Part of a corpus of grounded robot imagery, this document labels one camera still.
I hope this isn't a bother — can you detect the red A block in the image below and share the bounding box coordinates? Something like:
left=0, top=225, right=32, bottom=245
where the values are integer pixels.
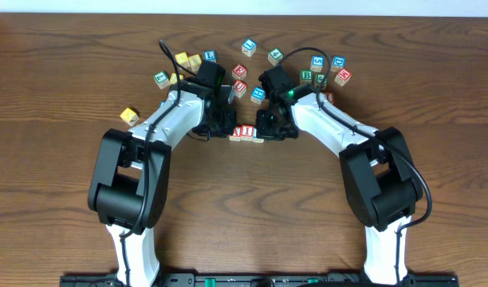
left=229, top=127, right=242, bottom=141

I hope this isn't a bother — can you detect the blue 2 block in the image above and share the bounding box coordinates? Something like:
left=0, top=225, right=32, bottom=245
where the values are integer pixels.
left=253, top=128, right=265, bottom=144

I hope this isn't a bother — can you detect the red i block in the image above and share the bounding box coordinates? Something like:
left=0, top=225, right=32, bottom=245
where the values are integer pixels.
left=325, top=92, right=335, bottom=104
left=241, top=125, right=254, bottom=141

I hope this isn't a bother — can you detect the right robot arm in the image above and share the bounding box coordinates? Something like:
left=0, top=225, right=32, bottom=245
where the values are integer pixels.
left=256, top=65, right=431, bottom=285

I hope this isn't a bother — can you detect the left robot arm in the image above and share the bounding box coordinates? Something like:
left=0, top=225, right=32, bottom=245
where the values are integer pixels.
left=88, top=61, right=236, bottom=286

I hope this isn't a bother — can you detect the blue H block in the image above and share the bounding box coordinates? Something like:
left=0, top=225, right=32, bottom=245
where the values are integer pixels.
left=250, top=86, right=266, bottom=104

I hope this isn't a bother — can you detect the red U block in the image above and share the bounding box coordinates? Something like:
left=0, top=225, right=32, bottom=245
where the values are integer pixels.
left=233, top=80, right=247, bottom=98

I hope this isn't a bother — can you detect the red E block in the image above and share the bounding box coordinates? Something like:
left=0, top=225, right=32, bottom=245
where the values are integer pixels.
left=232, top=64, right=247, bottom=81

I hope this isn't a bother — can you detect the green B block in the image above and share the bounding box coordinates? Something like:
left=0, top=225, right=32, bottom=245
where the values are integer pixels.
left=300, top=70, right=313, bottom=85

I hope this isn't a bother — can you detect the yellow block middle left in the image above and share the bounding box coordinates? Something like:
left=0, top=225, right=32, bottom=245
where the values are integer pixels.
left=169, top=73, right=184, bottom=85

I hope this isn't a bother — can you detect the yellow block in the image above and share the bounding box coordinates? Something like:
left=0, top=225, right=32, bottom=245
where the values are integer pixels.
left=188, top=54, right=203, bottom=73
left=169, top=73, right=184, bottom=85
left=120, top=107, right=140, bottom=126
left=175, top=52, right=191, bottom=69

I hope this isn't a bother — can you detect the blue L block left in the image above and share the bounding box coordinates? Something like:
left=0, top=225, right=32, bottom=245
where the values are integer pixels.
left=203, top=50, right=217, bottom=62

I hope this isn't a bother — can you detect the blue l block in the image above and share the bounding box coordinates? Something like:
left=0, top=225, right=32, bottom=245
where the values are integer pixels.
left=203, top=50, right=217, bottom=62
left=242, top=38, right=257, bottom=57

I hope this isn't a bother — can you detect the green 4 block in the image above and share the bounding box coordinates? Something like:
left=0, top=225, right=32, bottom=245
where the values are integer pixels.
left=268, top=48, right=284, bottom=66

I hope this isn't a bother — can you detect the green L block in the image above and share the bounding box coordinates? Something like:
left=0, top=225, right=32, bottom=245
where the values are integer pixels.
left=153, top=71, right=171, bottom=89

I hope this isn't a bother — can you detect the yellow block top left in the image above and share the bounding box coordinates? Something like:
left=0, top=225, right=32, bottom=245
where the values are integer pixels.
left=175, top=52, right=191, bottom=69

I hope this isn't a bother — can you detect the blue S block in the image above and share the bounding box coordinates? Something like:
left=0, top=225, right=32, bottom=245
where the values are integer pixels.
left=310, top=55, right=325, bottom=73

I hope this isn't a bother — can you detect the blue L block top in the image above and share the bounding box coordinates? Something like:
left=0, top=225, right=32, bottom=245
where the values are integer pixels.
left=242, top=38, right=257, bottom=57

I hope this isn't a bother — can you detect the red M block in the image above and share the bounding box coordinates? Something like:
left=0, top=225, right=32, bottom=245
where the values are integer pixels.
left=335, top=69, right=352, bottom=86

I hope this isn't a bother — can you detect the blue D block right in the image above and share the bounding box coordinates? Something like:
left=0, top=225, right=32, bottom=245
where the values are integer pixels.
left=330, top=56, right=346, bottom=73

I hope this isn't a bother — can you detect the yellow block far left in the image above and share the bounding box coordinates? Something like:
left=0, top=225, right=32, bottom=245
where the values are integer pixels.
left=120, top=107, right=140, bottom=126

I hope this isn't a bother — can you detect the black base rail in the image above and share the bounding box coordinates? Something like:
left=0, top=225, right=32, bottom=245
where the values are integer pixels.
left=59, top=273, right=460, bottom=287

